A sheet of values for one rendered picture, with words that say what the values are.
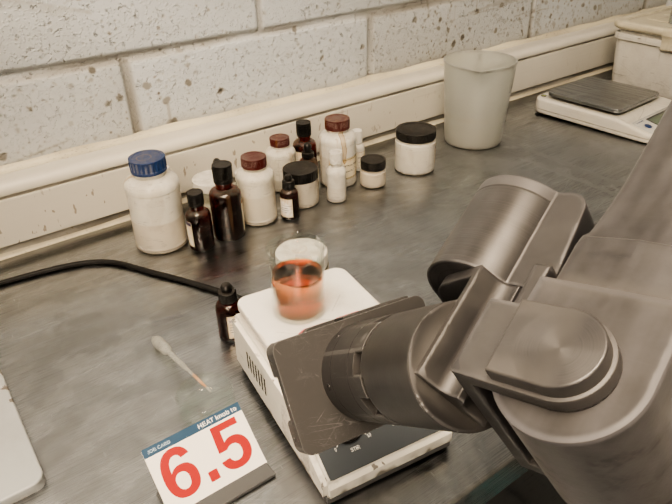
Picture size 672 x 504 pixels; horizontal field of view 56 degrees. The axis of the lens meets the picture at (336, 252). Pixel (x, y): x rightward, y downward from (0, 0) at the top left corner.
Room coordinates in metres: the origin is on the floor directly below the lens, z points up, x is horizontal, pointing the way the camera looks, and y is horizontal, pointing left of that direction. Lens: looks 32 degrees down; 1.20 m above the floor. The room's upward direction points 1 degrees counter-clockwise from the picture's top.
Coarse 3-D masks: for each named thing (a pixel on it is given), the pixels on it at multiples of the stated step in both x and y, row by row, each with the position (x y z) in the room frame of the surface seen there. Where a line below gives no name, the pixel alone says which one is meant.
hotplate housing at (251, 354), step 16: (240, 320) 0.48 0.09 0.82; (240, 336) 0.47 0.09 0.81; (256, 336) 0.46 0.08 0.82; (240, 352) 0.48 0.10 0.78; (256, 352) 0.44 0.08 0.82; (256, 368) 0.44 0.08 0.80; (256, 384) 0.45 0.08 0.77; (272, 384) 0.41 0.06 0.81; (272, 400) 0.41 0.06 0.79; (288, 416) 0.38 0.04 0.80; (288, 432) 0.38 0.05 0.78; (448, 432) 0.38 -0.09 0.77; (416, 448) 0.36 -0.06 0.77; (432, 448) 0.37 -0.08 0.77; (304, 464) 0.35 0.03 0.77; (320, 464) 0.34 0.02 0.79; (368, 464) 0.34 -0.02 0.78; (384, 464) 0.35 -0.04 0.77; (400, 464) 0.35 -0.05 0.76; (320, 480) 0.33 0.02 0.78; (336, 480) 0.33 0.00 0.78; (352, 480) 0.33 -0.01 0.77; (368, 480) 0.34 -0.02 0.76; (336, 496) 0.33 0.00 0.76
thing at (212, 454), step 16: (240, 416) 0.39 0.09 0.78; (208, 432) 0.38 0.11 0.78; (224, 432) 0.38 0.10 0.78; (240, 432) 0.38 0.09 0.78; (176, 448) 0.36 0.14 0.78; (192, 448) 0.36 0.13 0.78; (208, 448) 0.37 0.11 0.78; (224, 448) 0.37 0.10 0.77; (240, 448) 0.37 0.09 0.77; (256, 448) 0.38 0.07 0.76; (160, 464) 0.35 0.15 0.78; (176, 464) 0.35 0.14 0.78; (192, 464) 0.35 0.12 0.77; (208, 464) 0.36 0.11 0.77; (224, 464) 0.36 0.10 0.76; (240, 464) 0.36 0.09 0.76; (160, 480) 0.34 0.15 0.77; (176, 480) 0.34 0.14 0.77; (192, 480) 0.34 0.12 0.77; (208, 480) 0.35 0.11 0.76; (176, 496) 0.33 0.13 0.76; (192, 496) 0.33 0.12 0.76
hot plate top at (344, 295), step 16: (336, 272) 0.54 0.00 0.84; (336, 288) 0.51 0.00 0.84; (352, 288) 0.51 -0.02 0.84; (240, 304) 0.49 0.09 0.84; (256, 304) 0.49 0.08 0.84; (272, 304) 0.49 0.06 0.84; (336, 304) 0.48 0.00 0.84; (352, 304) 0.48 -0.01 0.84; (368, 304) 0.48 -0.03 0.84; (256, 320) 0.46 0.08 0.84; (272, 320) 0.46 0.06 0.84; (320, 320) 0.46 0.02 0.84; (272, 336) 0.44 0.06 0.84; (288, 336) 0.44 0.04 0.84
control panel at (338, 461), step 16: (368, 432) 0.37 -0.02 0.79; (384, 432) 0.37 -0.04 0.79; (400, 432) 0.37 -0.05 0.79; (416, 432) 0.37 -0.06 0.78; (432, 432) 0.37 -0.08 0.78; (336, 448) 0.35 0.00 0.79; (352, 448) 0.35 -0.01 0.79; (368, 448) 0.35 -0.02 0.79; (384, 448) 0.36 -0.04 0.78; (400, 448) 0.36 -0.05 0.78; (336, 464) 0.34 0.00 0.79; (352, 464) 0.34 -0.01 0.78
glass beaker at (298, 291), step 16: (272, 240) 0.49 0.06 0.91; (288, 240) 0.50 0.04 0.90; (304, 240) 0.50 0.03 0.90; (320, 240) 0.49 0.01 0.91; (272, 256) 0.48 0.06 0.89; (288, 256) 0.50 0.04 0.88; (304, 256) 0.50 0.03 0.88; (320, 256) 0.46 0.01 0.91; (272, 272) 0.46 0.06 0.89; (288, 272) 0.45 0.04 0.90; (304, 272) 0.45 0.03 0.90; (320, 272) 0.46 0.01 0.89; (272, 288) 0.47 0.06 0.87; (288, 288) 0.45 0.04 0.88; (304, 288) 0.45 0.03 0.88; (320, 288) 0.46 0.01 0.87; (288, 304) 0.45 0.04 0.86; (304, 304) 0.45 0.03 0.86; (320, 304) 0.46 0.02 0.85; (288, 320) 0.45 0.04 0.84; (304, 320) 0.45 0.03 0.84
